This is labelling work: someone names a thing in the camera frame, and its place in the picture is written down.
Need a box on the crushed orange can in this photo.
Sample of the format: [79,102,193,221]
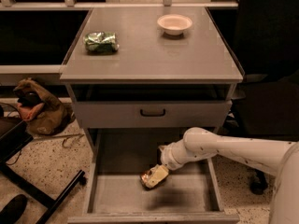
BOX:
[140,168,161,189]

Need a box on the open grey middle drawer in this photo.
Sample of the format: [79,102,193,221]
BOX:
[68,128,239,224]

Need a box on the closed grey top drawer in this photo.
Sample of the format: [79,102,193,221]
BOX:
[73,102,232,128]

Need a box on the black shoe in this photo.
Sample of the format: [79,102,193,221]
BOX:
[0,194,28,224]

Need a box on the black chair base left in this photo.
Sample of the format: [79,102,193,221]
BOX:
[0,120,91,224]

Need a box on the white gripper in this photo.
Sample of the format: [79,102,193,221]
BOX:
[145,146,176,189]

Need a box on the white bowl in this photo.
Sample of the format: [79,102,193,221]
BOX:
[157,14,192,35]

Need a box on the grey drawer cabinet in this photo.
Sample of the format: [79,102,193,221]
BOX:
[61,7,242,147]

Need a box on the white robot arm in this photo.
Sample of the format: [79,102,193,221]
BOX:
[141,128,299,224]

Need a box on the brown bag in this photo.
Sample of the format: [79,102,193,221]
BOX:
[13,78,70,135]

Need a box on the black drawer handle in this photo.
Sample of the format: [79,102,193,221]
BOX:
[139,109,166,118]

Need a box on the black office chair right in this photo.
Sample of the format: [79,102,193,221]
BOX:
[218,0,299,196]

